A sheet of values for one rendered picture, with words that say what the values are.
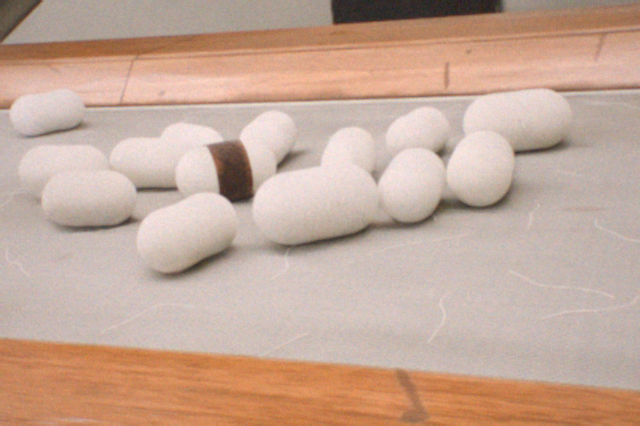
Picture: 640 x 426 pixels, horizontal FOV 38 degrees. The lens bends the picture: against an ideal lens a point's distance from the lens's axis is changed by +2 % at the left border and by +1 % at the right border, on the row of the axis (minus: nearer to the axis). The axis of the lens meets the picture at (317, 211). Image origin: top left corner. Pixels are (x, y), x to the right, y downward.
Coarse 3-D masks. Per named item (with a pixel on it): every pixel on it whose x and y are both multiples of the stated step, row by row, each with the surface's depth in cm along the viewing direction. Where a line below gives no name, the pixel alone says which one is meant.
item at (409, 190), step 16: (400, 160) 27; (416, 160) 27; (432, 160) 27; (384, 176) 26; (400, 176) 26; (416, 176) 26; (432, 176) 26; (384, 192) 26; (400, 192) 26; (416, 192) 26; (432, 192) 26; (384, 208) 26; (400, 208) 26; (416, 208) 26; (432, 208) 26
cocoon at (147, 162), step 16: (128, 144) 33; (144, 144) 33; (160, 144) 33; (176, 144) 33; (112, 160) 33; (128, 160) 33; (144, 160) 33; (160, 160) 32; (176, 160) 32; (128, 176) 33; (144, 176) 33; (160, 176) 33
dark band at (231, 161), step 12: (216, 144) 30; (228, 144) 30; (240, 144) 30; (216, 156) 30; (228, 156) 30; (240, 156) 30; (216, 168) 30; (228, 168) 30; (240, 168) 30; (228, 180) 30; (240, 180) 30; (252, 180) 30; (228, 192) 30; (240, 192) 30
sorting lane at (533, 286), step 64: (0, 128) 48; (128, 128) 45; (320, 128) 40; (384, 128) 39; (576, 128) 35; (0, 192) 35; (448, 192) 29; (512, 192) 29; (576, 192) 28; (0, 256) 28; (64, 256) 27; (128, 256) 27; (256, 256) 26; (320, 256) 25; (384, 256) 25; (448, 256) 24; (512, 256) 24; (576, 256) 23; (0, 320) 23; (64, 320) 23; (128, 320) 22; (192, 320) 22; (256, 320) 21; (320, 320) 21; (384, 320) 21; (448, 320) 20; (512, 320) 20; (576, 320) 20
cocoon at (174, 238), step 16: (208, 192) 26; (176, 208) 25; (192, 208) 25; (208, 208) 25; (224, 208) 25; (144, 224) 24; (160, 224) 24; (176, 224) 24; (192, 224) 24; (208, 224) 25; (224, 224) 25; (144, 240) 24; (160, 240) 24; (176, 240) 24; (192, 240) 24; (208, 240) 25; (224, 240) 25; (144, 256) 24; (160, 256) 24; (176, 256) 24; (192, 256) 25; (208, 256) 26
